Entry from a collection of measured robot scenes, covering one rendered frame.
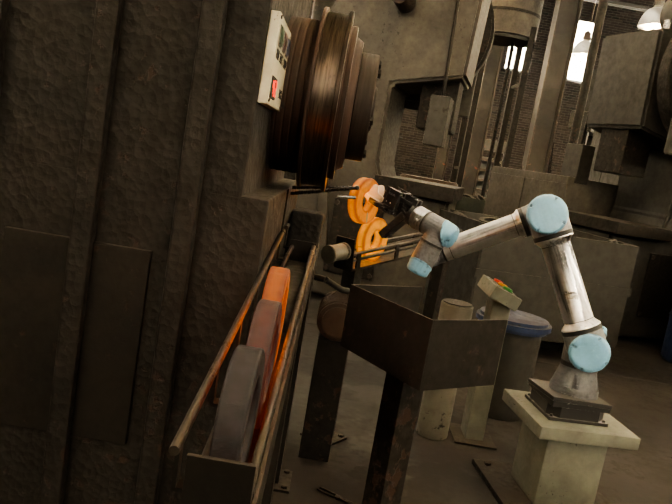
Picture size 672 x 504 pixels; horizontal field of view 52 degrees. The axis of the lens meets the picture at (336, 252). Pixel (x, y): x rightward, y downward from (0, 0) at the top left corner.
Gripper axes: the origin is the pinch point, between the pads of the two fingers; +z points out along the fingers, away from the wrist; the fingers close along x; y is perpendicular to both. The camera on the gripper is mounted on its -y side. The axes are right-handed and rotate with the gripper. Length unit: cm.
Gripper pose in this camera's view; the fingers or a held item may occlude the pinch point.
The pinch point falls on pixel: (365, 195)
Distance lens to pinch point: 233.0
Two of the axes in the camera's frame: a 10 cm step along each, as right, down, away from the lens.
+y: 3.6, -8.8, -3.0
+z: -7.3, -4.7, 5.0
